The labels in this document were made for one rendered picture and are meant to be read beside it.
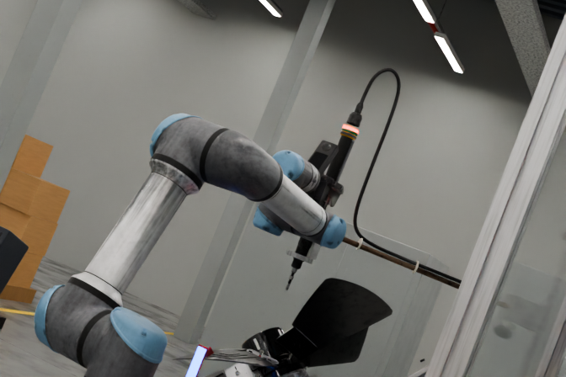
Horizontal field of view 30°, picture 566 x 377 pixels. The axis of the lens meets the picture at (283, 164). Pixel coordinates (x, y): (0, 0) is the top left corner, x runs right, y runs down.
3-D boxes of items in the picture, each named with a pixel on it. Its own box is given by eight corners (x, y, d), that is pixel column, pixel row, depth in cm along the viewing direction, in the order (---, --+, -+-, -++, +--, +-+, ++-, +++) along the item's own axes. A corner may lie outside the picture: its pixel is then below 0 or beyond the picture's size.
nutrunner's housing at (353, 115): (300, 270, 272) (365, 106, 276) (303, 271, 268) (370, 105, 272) (286, 264, 271) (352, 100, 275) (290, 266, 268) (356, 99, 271)
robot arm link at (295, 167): (260, 177, 243) (274, 142, 244) (276, 186, 253) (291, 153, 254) (289, 188, 240) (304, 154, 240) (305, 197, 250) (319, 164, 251)
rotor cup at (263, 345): (307, 372, 282) (286, 329, 287) (304, 362, 268) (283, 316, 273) (258, 395, 281) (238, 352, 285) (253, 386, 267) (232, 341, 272)
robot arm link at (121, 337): (119, 398, 184) (151, 326, 185) (65, 367, 191) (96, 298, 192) (156, 403, 195) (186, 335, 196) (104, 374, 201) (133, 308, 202)
